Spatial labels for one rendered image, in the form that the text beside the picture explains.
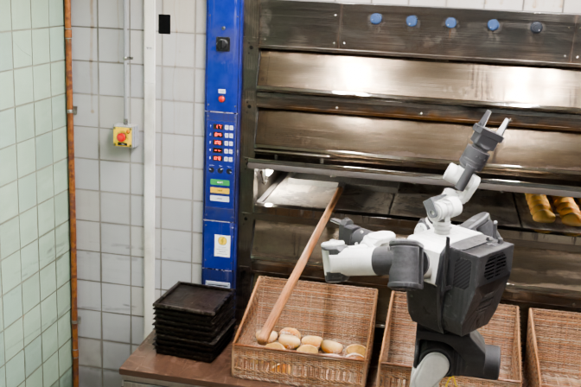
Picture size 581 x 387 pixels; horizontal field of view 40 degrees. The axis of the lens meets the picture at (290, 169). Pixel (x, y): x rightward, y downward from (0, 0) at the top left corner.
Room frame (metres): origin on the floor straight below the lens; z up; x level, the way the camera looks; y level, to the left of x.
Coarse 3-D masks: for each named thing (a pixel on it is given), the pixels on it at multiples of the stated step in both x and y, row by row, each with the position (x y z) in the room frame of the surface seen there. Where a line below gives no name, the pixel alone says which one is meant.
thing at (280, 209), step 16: (256, 208) 3.49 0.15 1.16; (272, 208) 3.47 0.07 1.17; (288, 208) 3.46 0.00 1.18; (304, 208) 3.47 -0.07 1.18; (320, 208) 3.48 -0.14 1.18; (368, 224) 3.39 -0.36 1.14; (384, 224) 3.38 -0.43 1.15; (400, 224) 3.36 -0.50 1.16; (416, 224) 3.35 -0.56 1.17; (528, 240) 3.26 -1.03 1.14; (544, 240) 3.25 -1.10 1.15; (560, 240) 3.24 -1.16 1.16; (576, 240) 3.22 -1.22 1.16
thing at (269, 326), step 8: (336, 192) 3.66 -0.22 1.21; (336, 200) 3.55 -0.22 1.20; (328, 208) 3.38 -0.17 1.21; (328, 216) 3.29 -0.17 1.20; (320, 224) 3.15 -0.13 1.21; (320, 232) 3.07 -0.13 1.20; (312, 240) 2.94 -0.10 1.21; (312, 248) 2.88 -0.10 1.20; (304, 256) 2.76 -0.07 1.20; (304, 264) 2.70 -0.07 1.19; (296, 272) 2.60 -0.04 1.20; (288, 280) 2.53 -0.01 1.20; (296, 280) 2.54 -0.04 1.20; (288, 288) 2.45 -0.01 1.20; (280, 296) 2.38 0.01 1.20; (288, 296) 2.40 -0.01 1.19; (280, 304) 2.32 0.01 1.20; (272, 312) 2.26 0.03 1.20; (280, 312) 2.28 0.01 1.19; (272, 320) 2.20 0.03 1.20; (264, 328) 2.14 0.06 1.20; (272, 328) 2.17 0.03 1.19; (264, 336) 2.09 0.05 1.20; (264, 344) 2.09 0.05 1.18
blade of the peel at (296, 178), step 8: (296, 176) 4.04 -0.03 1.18; (304, 176) 4.05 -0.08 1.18; (312, 176) 4.05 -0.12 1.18; (320, 176) 4.06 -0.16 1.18; (328, 176) 4.07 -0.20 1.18; (336, 176) 4.08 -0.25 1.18; (304, 184) 3.89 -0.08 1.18; (312, 184) 3.88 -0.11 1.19; (320, 184) 3.88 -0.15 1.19; (328, 184) 3.87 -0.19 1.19; (336, 184) 3.86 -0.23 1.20; (352, 184) 3.85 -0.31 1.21; (360, 184) 3.94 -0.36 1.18; (368, 184) 3.94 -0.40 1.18; (376, 184) 3.95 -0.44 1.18; (384, 184) 3.96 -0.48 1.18; (392, 184) 3.96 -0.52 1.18; (392, 192) 3.81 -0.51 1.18
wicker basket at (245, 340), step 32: (256, 288) 3.36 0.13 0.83; (320, 288) 3.39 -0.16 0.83; (352, 288) 3.37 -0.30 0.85; (256, 320) 3.39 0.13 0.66; (288, 320) 3.37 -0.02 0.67; (352, 320) 3.33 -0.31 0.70; (256, 352) 2.98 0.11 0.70; (288, 352) 2.95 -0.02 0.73; (320, 352) 3.23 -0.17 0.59; (288, 384) 2.95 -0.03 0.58; (320, 384) 2.95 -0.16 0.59; (352, 384) 2.91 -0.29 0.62
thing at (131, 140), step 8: (112, 128) 3.55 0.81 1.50; (120, 128) 3.54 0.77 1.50; (128, 128) 3.53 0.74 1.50; (136, 128) 3.56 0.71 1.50; (112, 136) 3.55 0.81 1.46; (128, 136) 3.53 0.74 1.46; (136, 136) 3.56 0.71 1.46; (120, 144) 3.54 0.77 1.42; (128, 144) 3.53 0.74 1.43; (136, 144) 3.56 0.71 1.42
